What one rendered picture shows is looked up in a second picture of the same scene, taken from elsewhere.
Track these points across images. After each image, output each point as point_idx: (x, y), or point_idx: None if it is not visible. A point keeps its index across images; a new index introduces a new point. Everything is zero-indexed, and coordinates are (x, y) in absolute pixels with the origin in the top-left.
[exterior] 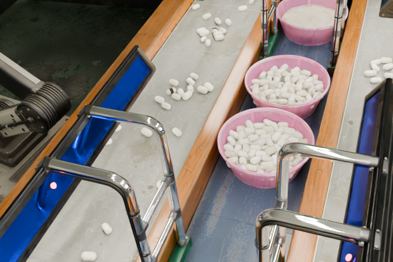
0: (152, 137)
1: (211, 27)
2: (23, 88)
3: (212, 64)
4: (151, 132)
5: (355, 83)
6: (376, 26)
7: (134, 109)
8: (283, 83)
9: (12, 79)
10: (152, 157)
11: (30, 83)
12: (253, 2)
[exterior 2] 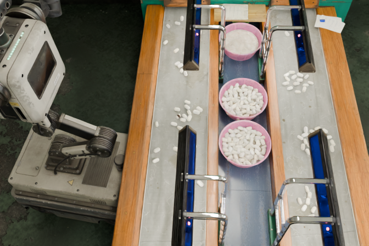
0: None
1: (182, 59)
2: (88, 134)
3: (194, 89)
4: None
5: (279, 91)
6: (279, 44)
7: (161, 133)
8: (239, 97)
9: (80, 130)
10: None
11: (92, 130)
12: (201, 33)
